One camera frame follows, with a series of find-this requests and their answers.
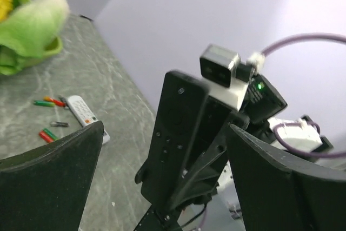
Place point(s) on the long green napa cabbage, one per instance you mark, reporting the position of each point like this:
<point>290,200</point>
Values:
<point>28,30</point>

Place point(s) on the green battery near remote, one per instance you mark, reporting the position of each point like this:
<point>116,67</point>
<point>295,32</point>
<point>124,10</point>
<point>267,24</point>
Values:
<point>43,103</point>

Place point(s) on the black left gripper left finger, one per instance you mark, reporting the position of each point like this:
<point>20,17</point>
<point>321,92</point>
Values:
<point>46,188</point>

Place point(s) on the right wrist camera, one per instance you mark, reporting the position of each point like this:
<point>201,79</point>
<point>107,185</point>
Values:
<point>226,75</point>

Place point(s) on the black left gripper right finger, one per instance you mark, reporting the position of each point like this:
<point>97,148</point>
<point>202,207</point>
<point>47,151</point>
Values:
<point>280,191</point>

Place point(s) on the white remote control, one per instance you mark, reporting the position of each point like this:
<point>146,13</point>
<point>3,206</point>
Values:
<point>81,111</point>

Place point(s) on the black remote control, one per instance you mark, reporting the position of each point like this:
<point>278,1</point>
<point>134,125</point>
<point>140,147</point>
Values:
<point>179,113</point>

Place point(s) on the red yellow battery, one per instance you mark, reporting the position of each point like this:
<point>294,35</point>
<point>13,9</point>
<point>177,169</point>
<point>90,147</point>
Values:
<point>45,137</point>

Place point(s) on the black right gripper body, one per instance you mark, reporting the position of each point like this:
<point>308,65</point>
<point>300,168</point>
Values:
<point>259,101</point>

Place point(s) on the red orange battery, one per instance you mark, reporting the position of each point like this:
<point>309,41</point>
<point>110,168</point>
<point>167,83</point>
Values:
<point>54,101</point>

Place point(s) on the green yellow battery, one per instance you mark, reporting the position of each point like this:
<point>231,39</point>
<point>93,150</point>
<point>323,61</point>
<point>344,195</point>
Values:
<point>50,134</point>

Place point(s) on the black silver battery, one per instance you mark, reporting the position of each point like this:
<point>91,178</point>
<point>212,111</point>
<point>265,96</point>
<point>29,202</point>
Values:
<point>59,124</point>

